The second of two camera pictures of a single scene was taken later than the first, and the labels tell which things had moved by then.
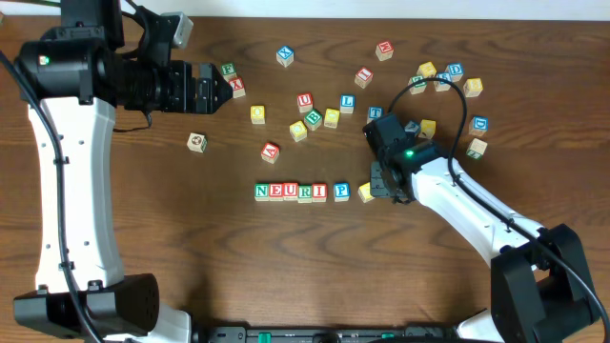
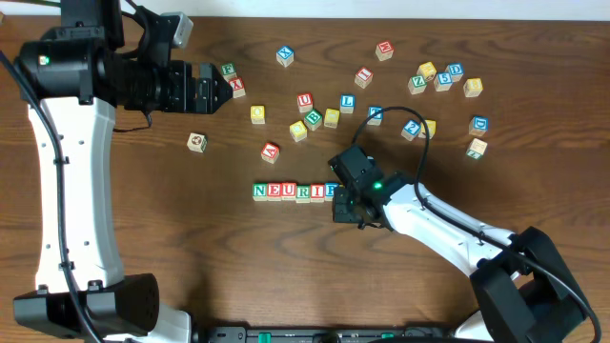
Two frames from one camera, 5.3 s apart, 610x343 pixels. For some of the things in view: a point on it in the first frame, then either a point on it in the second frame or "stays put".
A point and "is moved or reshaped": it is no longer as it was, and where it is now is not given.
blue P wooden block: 341,191 is moved or reshaped
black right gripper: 377,180 -> 342,210
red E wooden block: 275,191 stays put
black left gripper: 195,88 stays put
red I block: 319,192 stays put
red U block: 290,191 stays put
